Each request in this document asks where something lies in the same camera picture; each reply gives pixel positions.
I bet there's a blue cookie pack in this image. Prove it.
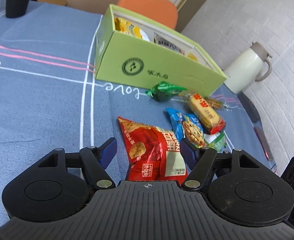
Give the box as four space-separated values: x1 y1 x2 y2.
166 108 206 148

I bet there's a gold foil snack bag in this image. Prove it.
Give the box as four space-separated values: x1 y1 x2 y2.
187 52 197 61

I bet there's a red snack bag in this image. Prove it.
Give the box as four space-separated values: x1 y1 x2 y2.
118 117 188 184

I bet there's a silver crisps snack bag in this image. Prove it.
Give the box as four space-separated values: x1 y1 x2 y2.
154 33 185 55

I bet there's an orange chair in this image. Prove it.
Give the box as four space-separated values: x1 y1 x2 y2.
116 0 178 29

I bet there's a green candy wrapper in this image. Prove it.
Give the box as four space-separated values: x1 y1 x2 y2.
145 81 187 102

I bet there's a red yellow biscuit pack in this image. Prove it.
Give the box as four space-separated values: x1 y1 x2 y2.
185 93 226 134

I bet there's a brown round cookie pack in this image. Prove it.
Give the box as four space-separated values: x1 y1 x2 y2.
205 98 231 110

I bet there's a green cardboard box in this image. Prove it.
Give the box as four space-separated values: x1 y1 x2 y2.
94 4 226 96

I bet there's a yellow cake snack pack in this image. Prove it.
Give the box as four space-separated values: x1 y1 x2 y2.
114 17 150 42

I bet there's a white thermos jug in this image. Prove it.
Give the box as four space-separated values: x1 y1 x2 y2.
223 42 272 94

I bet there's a green snack pack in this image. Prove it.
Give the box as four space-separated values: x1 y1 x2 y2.
204 132 227 152

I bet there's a dark red phone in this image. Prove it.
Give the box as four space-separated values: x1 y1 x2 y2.
254 127 274 161

